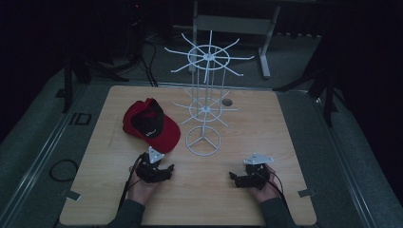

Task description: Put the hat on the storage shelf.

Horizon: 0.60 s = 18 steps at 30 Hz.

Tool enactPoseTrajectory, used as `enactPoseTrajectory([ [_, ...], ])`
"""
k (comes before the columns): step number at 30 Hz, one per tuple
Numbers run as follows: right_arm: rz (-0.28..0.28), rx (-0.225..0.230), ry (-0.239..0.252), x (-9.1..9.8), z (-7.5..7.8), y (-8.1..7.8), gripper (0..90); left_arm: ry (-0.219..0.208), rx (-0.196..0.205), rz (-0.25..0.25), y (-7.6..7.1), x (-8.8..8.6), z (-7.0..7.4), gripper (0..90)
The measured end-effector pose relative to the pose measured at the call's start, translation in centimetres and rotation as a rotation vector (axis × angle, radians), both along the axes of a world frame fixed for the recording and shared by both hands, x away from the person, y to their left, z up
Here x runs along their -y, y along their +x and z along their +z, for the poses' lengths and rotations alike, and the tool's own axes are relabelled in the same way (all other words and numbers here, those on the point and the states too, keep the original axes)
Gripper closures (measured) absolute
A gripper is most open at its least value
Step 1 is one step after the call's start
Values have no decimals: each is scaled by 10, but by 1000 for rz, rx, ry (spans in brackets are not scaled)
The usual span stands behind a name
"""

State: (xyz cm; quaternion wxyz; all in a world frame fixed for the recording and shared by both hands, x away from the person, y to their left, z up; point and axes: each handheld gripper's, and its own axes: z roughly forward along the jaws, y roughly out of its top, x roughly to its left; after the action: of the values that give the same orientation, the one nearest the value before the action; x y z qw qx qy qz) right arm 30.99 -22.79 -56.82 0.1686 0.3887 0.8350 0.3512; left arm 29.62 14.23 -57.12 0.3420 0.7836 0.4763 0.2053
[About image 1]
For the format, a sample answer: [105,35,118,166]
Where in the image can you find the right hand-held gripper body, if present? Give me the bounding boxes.
[240,152,275,191]

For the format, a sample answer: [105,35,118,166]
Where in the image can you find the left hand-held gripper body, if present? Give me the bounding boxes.
[135,145,166,183]

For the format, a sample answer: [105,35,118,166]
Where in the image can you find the red and black cap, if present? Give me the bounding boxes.
[122,97,182,155]

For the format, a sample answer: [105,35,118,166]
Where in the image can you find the white wire display rack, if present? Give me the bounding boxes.
[163,29,256,158]

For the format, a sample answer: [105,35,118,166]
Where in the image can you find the person's right hand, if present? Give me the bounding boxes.
[246,164,282,204]

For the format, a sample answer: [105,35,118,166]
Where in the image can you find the person's left hand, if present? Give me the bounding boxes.
[127,165,160,207]

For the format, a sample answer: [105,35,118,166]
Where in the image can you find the grey tape strip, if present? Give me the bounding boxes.
[297,188,318,200]
[60,188,82,202]

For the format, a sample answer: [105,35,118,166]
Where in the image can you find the black tripod stand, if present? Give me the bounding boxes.
[55,53,130,114]
[273,56,350,128]

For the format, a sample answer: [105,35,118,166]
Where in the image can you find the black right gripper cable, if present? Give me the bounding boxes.
[259,163,293,218]

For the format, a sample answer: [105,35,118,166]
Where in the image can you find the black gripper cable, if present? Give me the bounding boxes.
[259,163,293,218]
[117,154,144,213]

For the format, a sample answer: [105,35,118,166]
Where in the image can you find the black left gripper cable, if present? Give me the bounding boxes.
[117,154,144,213]

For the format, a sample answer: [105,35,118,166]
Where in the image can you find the black cable loop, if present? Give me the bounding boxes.
[48,159,80,183]

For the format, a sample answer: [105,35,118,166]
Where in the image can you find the black floor cables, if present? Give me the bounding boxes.
[138,37,160,88]

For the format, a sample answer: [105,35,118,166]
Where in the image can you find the white metal desk frame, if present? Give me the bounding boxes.
[188,0,282,80]

